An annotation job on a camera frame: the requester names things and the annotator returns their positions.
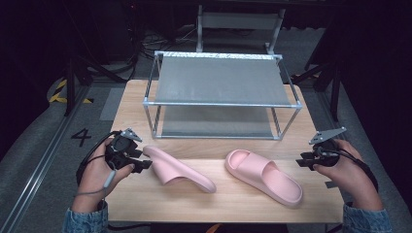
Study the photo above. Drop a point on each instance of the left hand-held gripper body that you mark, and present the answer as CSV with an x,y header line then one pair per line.
x,y
118,152

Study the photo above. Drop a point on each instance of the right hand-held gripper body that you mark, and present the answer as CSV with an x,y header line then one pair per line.
x,y
325,153

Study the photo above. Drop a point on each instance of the pink slipper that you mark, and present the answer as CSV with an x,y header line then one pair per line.
x,y
265,178
181,173

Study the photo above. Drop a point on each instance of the grey metal shoe rack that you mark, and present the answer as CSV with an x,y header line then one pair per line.
x,y
220,81

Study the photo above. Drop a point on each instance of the person's left hand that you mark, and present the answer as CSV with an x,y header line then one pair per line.
x,y
94,174

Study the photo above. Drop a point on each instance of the person's right hand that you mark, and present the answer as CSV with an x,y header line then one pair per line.
x,y
353,174

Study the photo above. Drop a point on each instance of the black tripod stand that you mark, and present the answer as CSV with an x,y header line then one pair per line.
x,y
76,77
327,77

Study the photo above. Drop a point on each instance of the yellow black floor tape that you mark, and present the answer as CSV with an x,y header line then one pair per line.
x,y
60,93

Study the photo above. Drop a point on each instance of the metal floor rail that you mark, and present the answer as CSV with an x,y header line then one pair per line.
x,y
42,161

